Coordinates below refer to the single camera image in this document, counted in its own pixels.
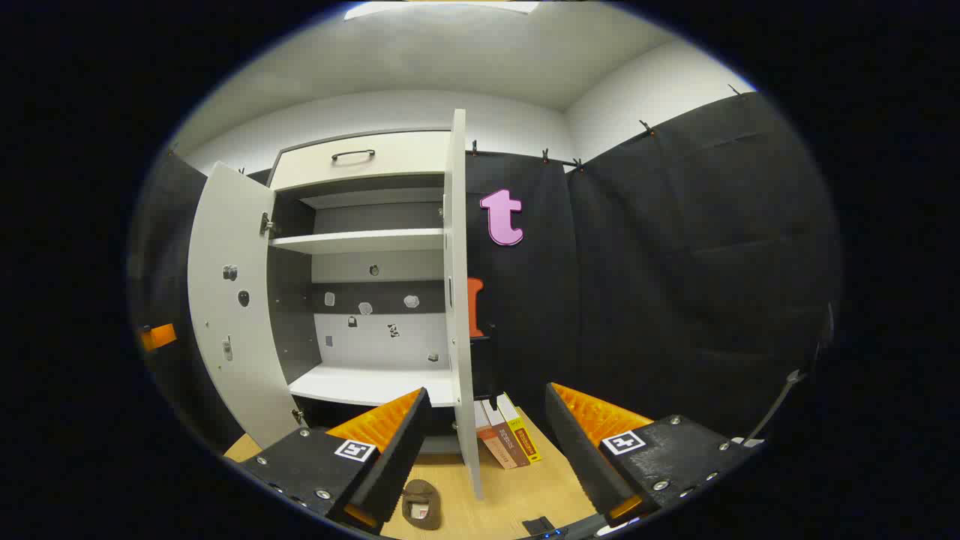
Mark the grey cable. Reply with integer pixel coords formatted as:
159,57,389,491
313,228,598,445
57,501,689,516
746,300,835,447

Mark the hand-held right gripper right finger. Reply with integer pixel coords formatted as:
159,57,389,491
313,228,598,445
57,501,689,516
545,382,760,530

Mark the brown fuzzy shoe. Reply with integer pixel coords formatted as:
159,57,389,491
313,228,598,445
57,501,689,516
401,478,443,531

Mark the white yellow book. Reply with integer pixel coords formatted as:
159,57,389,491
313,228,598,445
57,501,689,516
496,391,542,463

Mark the white shoe cabinet door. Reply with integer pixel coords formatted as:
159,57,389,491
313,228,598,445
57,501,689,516
442,109,485,501
187,161,302,449

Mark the white dark brown book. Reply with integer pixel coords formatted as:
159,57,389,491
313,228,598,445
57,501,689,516
484,397,531,467

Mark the black backdrop cloth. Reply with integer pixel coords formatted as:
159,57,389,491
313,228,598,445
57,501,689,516
129,90,837,451

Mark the ceiling light panel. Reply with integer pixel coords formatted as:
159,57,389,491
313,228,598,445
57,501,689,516
343,0,541,21

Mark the white cabinet drawer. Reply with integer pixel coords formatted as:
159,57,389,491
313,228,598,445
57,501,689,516
270,131,451,190

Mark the white cabinet shelf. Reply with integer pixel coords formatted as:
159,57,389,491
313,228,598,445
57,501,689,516
289,364,458,408
300,187,445,210
268,229,445,256

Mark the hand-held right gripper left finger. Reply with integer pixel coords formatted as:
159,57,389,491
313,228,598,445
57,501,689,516
238,387,434,535

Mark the white grey shoe cabinet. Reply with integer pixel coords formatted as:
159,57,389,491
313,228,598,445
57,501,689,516
266,129,460,458

